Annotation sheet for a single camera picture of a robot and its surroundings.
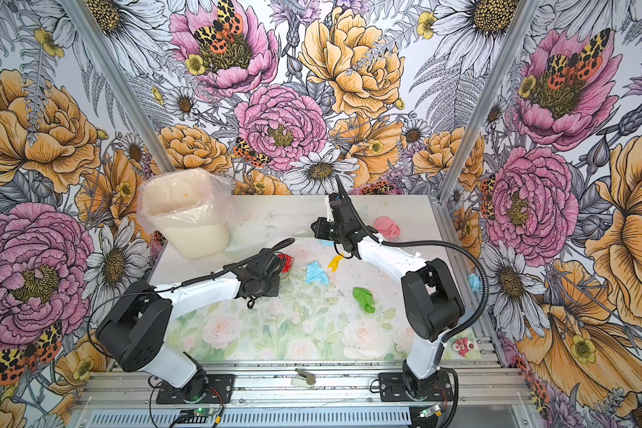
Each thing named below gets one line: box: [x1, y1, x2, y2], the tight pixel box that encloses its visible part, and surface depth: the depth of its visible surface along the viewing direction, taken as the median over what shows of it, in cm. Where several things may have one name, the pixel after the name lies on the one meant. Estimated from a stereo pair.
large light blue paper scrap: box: [305, 261, 330, 286], surface depth 99 cm
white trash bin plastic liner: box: [137, 169, 236, 260], surface depth 92 cm
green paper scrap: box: [352, 287, 377, 314], surface depth 93 cm
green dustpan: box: [223, 222, 278, 259], surface depth 111 cm
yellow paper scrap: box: [327, 253, 346, 273], surface depth 101 cm
